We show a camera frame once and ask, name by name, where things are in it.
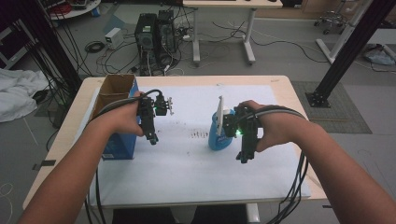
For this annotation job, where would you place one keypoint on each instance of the person's right hand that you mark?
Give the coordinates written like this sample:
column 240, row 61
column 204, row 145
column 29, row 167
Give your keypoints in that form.
column 278, row 127

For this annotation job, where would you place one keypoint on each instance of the small white device box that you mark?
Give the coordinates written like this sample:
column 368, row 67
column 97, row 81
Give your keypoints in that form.
column 113, row 38

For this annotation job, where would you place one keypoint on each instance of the white stand frame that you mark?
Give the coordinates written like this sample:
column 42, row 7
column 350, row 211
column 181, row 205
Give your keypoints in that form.
column 339, row 40

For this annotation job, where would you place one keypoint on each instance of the white table mat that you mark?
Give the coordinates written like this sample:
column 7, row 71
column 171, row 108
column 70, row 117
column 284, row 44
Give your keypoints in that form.
column 186, row 174

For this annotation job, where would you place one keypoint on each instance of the black floor tape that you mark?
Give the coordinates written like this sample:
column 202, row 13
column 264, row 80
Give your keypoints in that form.
column 45, row 164

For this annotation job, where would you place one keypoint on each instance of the white cloth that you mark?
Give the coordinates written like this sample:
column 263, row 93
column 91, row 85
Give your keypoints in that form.
column 18, row 93

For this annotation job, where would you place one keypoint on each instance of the grey floor mat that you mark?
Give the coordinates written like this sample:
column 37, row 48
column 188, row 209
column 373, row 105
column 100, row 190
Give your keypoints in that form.
column 348, row 112

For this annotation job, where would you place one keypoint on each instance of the person's black trousers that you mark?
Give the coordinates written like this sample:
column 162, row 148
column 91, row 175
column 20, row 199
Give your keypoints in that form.
column 140, row 216

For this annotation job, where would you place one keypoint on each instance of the black metal post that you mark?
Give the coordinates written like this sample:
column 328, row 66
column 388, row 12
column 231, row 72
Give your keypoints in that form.
column 351, row 49
column 53, row 40

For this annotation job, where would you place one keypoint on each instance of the black computer tower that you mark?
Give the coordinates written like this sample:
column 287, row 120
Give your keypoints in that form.
column 166, row 31
column 145, row 37

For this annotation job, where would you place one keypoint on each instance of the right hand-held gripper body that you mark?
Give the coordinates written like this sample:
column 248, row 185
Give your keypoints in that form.
column 246, row 126

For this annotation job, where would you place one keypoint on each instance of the white desk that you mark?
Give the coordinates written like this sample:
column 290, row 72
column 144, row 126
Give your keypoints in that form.
column 232, row 3

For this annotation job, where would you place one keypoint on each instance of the blue cardboard box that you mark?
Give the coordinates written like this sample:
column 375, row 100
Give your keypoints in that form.
column 120, row 146

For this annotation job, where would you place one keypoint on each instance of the person's left hand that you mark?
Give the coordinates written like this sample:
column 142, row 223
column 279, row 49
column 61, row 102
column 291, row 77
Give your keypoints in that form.
column 126, row 119

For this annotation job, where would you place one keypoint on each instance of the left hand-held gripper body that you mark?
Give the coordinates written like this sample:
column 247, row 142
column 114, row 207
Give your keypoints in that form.
column 148, row 109

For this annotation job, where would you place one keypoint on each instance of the office chair base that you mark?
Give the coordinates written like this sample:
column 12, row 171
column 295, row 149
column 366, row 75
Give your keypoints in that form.
column 331, row 20

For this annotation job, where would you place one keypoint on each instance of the round white table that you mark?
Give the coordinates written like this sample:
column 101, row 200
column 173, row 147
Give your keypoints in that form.
column 77, row 11

